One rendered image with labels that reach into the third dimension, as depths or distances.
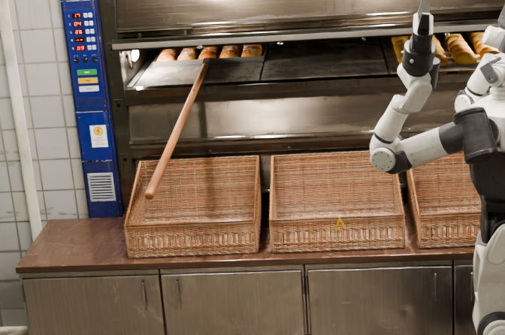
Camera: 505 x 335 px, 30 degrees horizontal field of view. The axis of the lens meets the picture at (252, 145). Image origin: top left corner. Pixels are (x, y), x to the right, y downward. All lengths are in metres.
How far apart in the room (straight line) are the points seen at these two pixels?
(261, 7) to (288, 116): 0.51
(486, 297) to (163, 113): 1.80
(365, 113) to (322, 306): 0.89
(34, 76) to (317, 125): 1.30
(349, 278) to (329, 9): 1.15
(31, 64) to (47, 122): 0.28
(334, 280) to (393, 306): 0.27
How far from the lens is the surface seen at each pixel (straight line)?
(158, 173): 3.09
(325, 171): 4.26
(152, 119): 4.32
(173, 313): 4.05
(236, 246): 3.93
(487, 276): 3.15
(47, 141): 4.45
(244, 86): 4.21
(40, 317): 4.19
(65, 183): 4.50
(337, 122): 4.23
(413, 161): 2.88
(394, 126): 2.86
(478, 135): 2.80
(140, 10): 4.20
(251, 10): 4.13
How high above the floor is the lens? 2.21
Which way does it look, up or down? 18 degrees down
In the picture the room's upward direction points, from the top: 4 degrees counter-clockwise
